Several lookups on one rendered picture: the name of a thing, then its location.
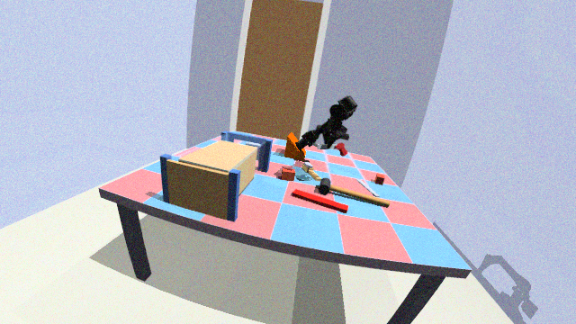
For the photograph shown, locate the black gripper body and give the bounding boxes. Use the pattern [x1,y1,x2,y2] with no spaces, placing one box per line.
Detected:
[316,116,349,140]

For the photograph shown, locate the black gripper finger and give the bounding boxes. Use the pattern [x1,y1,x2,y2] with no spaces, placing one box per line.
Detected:
[327,135,338,149]
[322,132,331,144]

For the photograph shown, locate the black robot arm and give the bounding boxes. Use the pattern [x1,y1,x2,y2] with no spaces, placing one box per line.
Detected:
[295,96,357,151]

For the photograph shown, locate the black-headed mallet with wooden handle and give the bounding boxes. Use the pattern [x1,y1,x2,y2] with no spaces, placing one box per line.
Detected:
[319,177,390,207]

